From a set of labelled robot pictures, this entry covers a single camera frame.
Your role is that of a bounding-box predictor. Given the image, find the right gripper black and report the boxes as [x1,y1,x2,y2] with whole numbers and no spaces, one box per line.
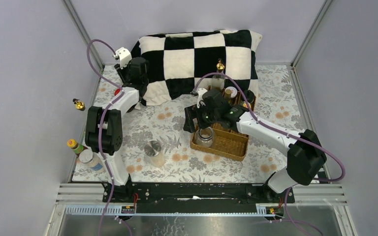
[183,102,220,133]

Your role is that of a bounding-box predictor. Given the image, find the red lid chili sauce jar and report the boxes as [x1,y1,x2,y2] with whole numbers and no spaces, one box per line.
[114,88,123,96]

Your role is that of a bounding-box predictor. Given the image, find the glass jar silver lid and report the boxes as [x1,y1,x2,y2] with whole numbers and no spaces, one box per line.
[194,127,216,148]

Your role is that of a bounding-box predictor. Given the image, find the glass cruet gold spout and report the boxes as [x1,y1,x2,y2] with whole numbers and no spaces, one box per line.
[211,59,225,90]

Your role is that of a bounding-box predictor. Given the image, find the small yellow oil bottle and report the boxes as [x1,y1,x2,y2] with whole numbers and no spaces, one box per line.
[224,89,232,100]

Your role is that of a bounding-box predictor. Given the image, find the white lid brown sauce jar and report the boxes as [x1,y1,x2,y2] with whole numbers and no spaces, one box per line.
[224,87,238,99]

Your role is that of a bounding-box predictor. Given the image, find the woven wicker tray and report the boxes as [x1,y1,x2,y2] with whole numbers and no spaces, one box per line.
[190,89,256,161]

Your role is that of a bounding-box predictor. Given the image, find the black cap shaker bottle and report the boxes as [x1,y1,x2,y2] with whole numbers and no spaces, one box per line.
[244,89,255,104]

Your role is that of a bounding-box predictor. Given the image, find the reflected cruet gold spout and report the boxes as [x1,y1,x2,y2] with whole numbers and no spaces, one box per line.
[72,98,86,111]

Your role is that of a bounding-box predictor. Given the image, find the reflected green bottle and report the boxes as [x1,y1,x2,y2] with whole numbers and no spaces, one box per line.
[66,139,85,156]

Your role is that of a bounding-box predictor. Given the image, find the reflected jar white lid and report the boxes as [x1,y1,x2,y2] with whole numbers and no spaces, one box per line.
[79,149,105,173]

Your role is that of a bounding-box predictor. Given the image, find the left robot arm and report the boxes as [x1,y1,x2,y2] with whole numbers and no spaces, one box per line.
[85,57,149,202]

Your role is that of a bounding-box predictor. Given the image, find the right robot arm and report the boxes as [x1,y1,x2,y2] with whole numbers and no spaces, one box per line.
[183,88,327,203]

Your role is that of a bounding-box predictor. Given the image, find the black white checkered pillow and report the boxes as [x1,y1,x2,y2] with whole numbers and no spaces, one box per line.
[131,29,263,106]

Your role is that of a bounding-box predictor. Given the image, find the floral tablecloth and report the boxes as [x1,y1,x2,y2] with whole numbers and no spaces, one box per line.
[71,64,320,184]

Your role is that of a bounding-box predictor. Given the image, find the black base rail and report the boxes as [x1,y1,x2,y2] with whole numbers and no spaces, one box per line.
[102,181,295,213]

